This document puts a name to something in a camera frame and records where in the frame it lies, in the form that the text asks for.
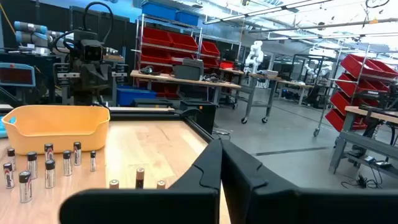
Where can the red plastic storage bin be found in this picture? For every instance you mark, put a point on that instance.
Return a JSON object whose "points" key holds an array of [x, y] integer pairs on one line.
{"points": [[184, 41], [226, 64], [157, 36], [211, 62], [356, 85], [342, 102], [357, 66], [210, 48], [385, 69], [155, 56], [339, 120]]}

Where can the grey frame wooden workbench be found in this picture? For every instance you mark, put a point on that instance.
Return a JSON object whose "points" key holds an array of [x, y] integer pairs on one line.
{"points": [[367, 143]]}

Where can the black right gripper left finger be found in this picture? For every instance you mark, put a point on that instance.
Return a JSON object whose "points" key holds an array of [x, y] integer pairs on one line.
{"points": [[155, 208]]}

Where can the yellow plastic bin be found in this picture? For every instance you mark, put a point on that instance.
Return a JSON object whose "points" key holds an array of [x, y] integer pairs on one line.
{"points": [[56, 130]]}

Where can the ceiling light strip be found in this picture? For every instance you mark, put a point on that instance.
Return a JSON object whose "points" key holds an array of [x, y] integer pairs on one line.
{"points": [[264, 12]]}

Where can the large blue plastic tote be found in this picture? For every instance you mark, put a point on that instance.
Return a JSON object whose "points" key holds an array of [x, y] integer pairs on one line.
{"points": [[135, 95]]}

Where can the dark grey equipment case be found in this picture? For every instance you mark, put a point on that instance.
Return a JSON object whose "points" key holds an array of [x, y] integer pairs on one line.
{"points": [[188, 70]]}

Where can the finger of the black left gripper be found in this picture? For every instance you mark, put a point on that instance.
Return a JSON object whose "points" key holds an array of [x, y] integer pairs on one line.
{"points": [[120, 70], [62, 70]]}

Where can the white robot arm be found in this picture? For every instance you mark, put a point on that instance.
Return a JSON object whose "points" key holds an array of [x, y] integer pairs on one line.
{"points": [[254, 56], [314, 70]]}

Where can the long wooden workbench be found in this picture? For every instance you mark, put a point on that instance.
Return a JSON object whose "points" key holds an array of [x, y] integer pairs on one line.
{"points": [[161, 77]]}

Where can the blue desk calculator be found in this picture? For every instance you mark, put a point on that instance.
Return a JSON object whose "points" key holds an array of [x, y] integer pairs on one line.
{"points": [[2, 129]]}

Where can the thin silver battery black cap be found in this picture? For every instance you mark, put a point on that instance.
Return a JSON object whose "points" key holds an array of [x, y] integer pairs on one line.
{"points": [[93, 160]]}

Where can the blue framed dark screen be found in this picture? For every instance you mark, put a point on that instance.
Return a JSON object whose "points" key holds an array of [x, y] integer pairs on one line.
{"points": [[17, 74]]}

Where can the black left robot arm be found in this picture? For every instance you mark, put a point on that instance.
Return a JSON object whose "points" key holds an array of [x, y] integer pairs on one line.
{"points": [[82, 98]]}

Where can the copper top black battery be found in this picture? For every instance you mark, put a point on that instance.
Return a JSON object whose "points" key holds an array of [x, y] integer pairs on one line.
{"points": [[140, 178], [160, 184], [114, 184]]}

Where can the blue plastic storage bin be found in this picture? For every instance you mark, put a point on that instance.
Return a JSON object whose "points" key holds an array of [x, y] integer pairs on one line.
{"points": [[186, 17], [158, 10]]}

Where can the wooden workbench on casters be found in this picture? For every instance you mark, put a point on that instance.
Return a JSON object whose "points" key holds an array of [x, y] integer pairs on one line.
{"points": [[292, 83]]}

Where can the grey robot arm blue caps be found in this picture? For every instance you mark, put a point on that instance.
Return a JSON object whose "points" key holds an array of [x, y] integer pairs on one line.
{"points": [[31, 32]]}

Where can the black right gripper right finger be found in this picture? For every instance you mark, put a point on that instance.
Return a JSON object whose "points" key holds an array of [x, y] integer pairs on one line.
{"points": [[295, 208]]}

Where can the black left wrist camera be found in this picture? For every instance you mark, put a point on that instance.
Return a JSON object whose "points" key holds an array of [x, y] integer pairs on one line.
{"points": [[91, 51]]}

